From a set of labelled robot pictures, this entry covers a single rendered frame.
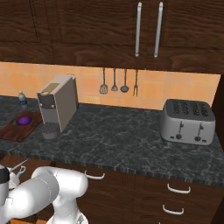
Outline silver four-slot toaster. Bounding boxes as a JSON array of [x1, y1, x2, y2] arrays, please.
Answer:
[[159, 98, 217, 146]]

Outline hanging whisk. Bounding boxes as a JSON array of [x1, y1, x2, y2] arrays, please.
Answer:
[[110, 68, 119, 92]]

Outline dark wood cupboard door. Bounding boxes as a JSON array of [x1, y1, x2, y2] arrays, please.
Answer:
[[0, 0, 55, 58], [52, 0, 151, 70], [147, 0, 224, 74]]

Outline grey coffee machine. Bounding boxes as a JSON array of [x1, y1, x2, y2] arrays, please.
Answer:
[[36, 73, 79, 140]]

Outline white drawer handle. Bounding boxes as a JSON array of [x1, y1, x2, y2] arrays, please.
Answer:
[[161, 204, 186, 216], [166, 182, 193, 195], [84, 170, 106, 180]]

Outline scissors with pale handles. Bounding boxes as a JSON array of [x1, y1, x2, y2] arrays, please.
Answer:
[[6, 158, 30, 179]]

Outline dark wood drawer front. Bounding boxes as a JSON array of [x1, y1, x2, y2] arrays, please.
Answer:
[[134, 174, 224, 205], [134, 195, 222, 224], [54, 162, 137, 224]]

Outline silver cupboard handle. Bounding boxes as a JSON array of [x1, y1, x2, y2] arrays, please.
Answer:
[[153, 1, 165, 59], [134, 2, 143, 58]]

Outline hanging ladle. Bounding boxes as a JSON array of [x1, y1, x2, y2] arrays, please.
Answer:
[[120, 68, 130, 94]]

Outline dark wooden cutting board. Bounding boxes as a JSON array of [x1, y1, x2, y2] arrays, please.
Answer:
[[0, 110, 44, 144]]

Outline small white kitchen tool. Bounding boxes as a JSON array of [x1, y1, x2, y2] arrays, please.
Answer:
[[8, 171, 21, 191]]

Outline dark wood open drawer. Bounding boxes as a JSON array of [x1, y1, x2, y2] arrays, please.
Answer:
[[0, 152, 57, 222]]

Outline clear water bottle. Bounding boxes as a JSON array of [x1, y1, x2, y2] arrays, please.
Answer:
[[18, 90, 29, 110]]

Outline purple eggplant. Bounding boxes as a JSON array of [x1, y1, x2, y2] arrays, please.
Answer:
[[12, 115, 32, 127]]

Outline hanging slotted spatula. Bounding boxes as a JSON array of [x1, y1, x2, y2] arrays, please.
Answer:
[[99, 67, 109, 95]]

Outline hanging meat fork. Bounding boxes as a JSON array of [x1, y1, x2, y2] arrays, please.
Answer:
[[132, 69, 139, 97]]

